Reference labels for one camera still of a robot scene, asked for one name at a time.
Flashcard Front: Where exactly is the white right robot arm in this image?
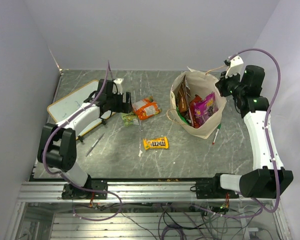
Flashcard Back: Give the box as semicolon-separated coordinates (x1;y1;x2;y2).
210;65;294;199

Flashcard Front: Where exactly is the brown snack bag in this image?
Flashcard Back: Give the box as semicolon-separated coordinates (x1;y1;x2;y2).
177;76;191;116

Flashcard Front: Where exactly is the red Doritos bag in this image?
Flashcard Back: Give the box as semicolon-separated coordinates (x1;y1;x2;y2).
189;94;203;129

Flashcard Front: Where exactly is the red green marker pen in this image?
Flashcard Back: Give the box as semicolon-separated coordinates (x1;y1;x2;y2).
212;123;222;145

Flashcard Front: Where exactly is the aluminium table frame rail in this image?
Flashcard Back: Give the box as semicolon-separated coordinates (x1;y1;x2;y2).
16;181;281;203

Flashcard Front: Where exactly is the yellow framed whiteboard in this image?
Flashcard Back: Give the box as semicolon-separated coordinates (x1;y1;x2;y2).
47;80;115;137

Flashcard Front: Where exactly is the orange snack packet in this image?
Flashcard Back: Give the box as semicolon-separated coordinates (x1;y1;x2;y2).
132;96;161;121

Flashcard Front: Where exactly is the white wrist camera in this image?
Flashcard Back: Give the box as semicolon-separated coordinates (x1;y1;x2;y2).
112;78;124;94
224;55;244;79

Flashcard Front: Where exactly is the purple grape candy bag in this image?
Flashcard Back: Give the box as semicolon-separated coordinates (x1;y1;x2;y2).
194;92;219;127

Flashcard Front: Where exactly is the dark green chips bag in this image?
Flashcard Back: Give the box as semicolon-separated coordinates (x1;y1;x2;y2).
176;107;190;126

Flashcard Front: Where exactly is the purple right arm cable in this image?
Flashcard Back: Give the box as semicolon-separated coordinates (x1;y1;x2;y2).
189;48;282;219

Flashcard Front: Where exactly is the purple pen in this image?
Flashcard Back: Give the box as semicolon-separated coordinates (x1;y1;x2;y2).
85;133;105;157

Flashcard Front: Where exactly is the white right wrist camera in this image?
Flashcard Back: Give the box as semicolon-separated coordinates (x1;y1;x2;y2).
224;55;244;79

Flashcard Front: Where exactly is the beige paper bag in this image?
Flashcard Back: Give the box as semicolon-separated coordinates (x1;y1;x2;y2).
166;68;227;139

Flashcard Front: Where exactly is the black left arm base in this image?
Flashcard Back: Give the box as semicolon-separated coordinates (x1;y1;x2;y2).
61;180;108;200

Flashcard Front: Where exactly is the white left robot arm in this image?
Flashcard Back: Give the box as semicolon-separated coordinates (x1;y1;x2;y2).
37;78;132;199

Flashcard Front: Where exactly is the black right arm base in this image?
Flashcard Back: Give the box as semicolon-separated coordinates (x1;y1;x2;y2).
190;173;239;199

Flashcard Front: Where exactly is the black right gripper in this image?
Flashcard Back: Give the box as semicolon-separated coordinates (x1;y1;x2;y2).
215;68;246;99

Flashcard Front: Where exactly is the yellow M&M's packet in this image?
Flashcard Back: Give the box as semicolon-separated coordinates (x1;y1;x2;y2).
142;136;169;150

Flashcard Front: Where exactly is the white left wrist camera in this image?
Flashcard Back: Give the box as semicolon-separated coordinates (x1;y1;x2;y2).
112;78;124;94

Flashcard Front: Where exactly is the small light green packet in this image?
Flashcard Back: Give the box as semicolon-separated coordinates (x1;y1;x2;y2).
121;112;140;127

